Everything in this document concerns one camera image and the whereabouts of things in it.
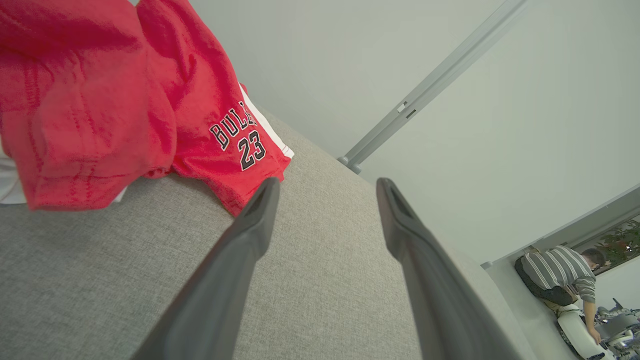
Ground white machine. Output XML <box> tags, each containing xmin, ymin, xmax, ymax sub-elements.
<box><xmin>555</xmin><ymin>297</ymin><xmax>640</xmax><ymax>360</ymax></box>

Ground red Bulls jersey white sleeves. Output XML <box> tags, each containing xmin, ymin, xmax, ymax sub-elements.
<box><xmin>0</xmin><ymin>0</ymin><xmax>178</xmax><ymax>212</ymax></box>

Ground red Bulls shorts white stripe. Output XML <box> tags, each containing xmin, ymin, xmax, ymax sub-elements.
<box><xmin>136</xmin><ymin>0</ymin><xmax>295</xmax><ymax>217</ymax></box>

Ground person in striped sweater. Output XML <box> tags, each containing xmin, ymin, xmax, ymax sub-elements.
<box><xmin>515</xmin><ymin>245</ymin><xmax>608</xmax><ymax>346</ymax></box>

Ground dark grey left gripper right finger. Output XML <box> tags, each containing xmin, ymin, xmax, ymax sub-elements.
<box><xmin>375</xmin><ymin>177</ymin><xmax>524</xmax><ymax>360</ymax></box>

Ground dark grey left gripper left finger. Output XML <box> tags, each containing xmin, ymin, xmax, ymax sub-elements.
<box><xmin>131</xmin><ymin>177</ymin><xmax>281</xmax><ymax>360</ymax></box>

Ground green leafy plant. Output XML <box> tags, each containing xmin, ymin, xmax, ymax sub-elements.
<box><xmin>597</xmin><ymin>220</ymin><xmax>640</xmax><ymax>271</ymax></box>

